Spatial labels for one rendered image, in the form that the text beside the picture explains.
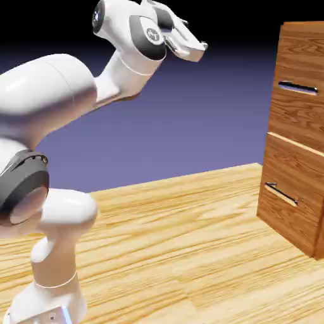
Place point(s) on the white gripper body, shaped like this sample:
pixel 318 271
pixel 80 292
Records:
pixel 188 43

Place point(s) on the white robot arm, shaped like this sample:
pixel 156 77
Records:
pixel 45 86

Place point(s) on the tall wood drawer front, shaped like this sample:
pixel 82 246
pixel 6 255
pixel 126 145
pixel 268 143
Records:
pixel 298 116

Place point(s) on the light wood cabinet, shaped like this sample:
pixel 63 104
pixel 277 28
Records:
pixel 298 141

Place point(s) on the short wood drawer front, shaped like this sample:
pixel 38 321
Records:
pixel 291 207

